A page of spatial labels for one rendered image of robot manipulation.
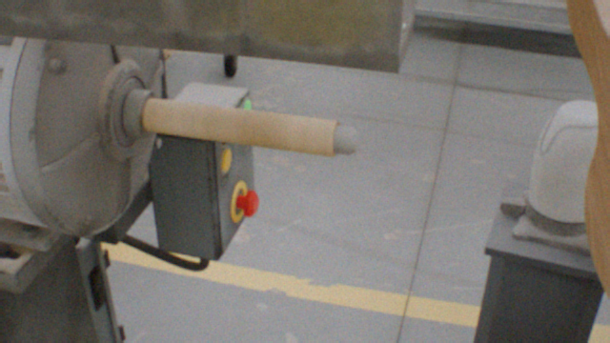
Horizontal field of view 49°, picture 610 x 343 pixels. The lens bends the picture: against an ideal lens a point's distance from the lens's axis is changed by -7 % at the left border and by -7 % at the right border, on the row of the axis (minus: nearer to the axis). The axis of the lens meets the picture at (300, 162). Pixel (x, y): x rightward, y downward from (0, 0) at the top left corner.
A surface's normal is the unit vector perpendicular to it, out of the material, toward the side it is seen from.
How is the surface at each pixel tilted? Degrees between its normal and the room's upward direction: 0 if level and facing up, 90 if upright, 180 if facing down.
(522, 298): 90
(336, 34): 90
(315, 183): 0
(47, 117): 81
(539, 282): 90
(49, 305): 90
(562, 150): 75
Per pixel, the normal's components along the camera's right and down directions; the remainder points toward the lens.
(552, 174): -0.81, 0.25
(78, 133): 0.92, 0.19
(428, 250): 0.00, -0.86
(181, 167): -0.27, 0.49
